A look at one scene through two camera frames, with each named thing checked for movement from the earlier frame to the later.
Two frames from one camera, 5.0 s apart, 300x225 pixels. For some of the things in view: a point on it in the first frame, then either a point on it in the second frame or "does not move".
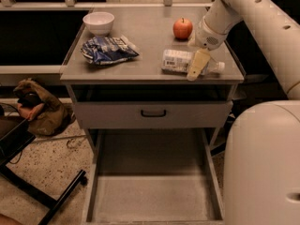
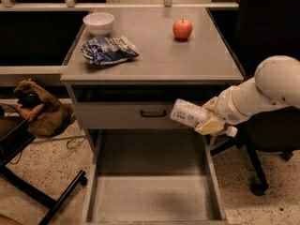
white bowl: (99, 22) does not move
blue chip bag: (107, 49) does not move
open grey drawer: (153, 176) does not move
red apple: (182, 28) does not move
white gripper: (207, 37) to (229, 108)
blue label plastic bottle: (180, 62) to (190, 113)
